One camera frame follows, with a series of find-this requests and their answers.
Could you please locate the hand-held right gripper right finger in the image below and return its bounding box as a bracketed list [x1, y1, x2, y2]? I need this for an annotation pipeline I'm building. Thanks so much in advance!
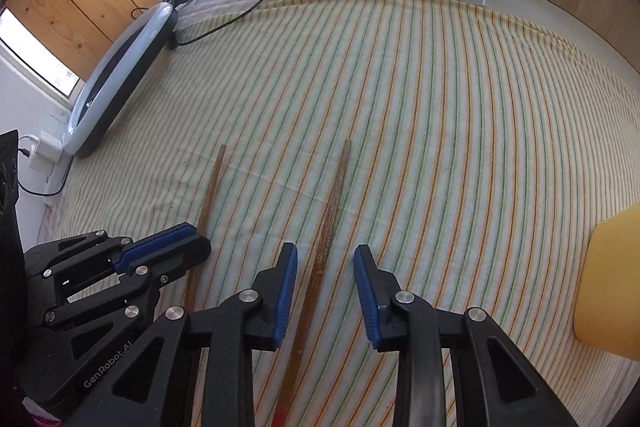
[353, 244, 581, 427]

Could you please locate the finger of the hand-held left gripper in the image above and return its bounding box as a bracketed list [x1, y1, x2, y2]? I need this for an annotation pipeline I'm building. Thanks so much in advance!
[24, 224, 199, 280]
[42, 237, 213, 333]

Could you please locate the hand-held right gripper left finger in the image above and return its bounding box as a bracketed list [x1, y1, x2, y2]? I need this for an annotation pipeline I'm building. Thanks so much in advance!
[65, 242, 299, 427]

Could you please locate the brown wooden chopstick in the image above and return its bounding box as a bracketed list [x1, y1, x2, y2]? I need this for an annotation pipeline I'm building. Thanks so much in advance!
[274, 138, 352, 427]
[185, 144, 227, 310]

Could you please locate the yellow plastic cup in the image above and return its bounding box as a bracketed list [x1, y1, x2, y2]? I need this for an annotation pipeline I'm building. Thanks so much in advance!
[574, 201, 640, 358]

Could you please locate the white charger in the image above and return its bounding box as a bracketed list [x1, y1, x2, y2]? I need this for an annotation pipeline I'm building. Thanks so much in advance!
[27, 132, 63, 170]

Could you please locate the striped table cloth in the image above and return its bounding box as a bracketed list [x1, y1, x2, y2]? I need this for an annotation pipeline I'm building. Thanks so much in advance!
[47, 0, 640, 427]

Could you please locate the black charging cable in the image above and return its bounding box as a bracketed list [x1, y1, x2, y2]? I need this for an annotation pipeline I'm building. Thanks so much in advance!
[17, 134, 73, 198]

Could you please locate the white ring light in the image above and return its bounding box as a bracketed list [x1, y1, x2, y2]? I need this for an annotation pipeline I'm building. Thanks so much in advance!
[62, 2, 179, 158]

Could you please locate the white window frame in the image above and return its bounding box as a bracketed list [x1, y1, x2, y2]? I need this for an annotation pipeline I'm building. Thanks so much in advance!
[0, 7, 81, 113]

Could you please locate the black ring light cable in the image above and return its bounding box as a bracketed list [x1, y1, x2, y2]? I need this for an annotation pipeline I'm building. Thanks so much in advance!
[170, 0, 283, 48]

